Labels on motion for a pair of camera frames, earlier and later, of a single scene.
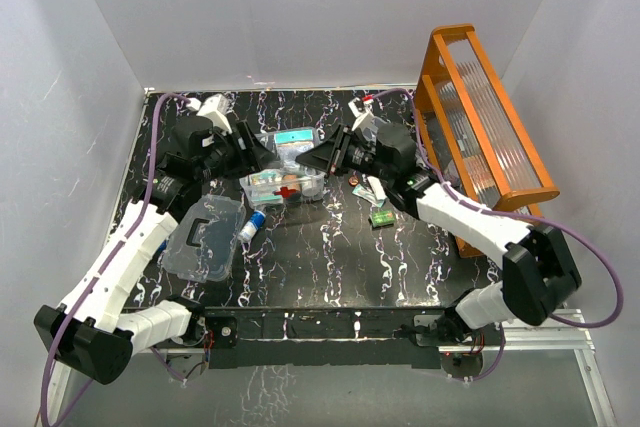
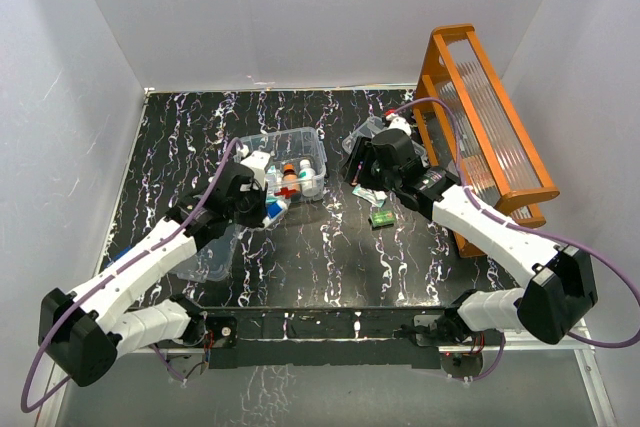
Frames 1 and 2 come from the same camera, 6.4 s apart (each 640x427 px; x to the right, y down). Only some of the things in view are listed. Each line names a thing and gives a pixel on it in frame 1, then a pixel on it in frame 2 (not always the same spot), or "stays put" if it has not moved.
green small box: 382,217 stays put
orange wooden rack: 475,129 stays put
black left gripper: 252,158 to 261,197
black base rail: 321,337 stays put
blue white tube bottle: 256,220 to 274,209
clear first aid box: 286,181 stays put
